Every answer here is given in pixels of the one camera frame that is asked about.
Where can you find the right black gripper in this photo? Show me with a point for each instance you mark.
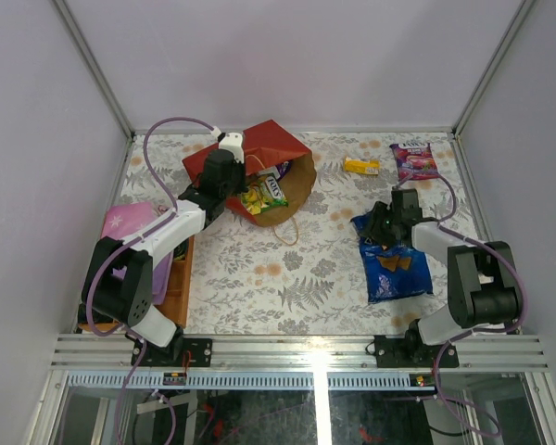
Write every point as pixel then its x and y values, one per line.
pixel 372 226

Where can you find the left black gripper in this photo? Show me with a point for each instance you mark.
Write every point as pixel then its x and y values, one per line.
pixel 234 174

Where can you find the blue silver chips bag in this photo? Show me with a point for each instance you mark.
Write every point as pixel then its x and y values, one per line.
pixel 391 273

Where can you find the green candy bag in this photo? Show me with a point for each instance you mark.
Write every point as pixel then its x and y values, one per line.
pixel 263 193

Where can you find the red paper bag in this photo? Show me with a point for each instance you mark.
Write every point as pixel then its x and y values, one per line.
pixel 266 145

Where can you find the purple candy bag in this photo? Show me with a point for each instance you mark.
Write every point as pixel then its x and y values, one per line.
pixel 414 161
pixel 282 169

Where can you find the yellow snack bag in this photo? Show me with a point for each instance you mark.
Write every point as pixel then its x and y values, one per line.
pixel 370 167

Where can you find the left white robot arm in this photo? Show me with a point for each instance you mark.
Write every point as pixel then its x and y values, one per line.
pixel 118 283

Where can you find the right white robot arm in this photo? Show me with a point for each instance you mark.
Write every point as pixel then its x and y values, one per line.
pixel 485 294

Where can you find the purple pink cloth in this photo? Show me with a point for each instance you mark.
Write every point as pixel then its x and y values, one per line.
pixel 126 219

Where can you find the wooden tray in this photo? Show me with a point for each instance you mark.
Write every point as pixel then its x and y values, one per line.
pixel 175 303

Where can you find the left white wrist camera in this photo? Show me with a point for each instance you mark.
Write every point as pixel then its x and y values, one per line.
pixel 232 142

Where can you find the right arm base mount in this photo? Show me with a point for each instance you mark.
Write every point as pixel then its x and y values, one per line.
pixel 403 353

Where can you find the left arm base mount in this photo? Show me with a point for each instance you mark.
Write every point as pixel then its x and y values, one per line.
pixel 183 352

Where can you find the aluminium front rail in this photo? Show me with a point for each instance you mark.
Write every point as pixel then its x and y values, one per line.
pixel 479 354

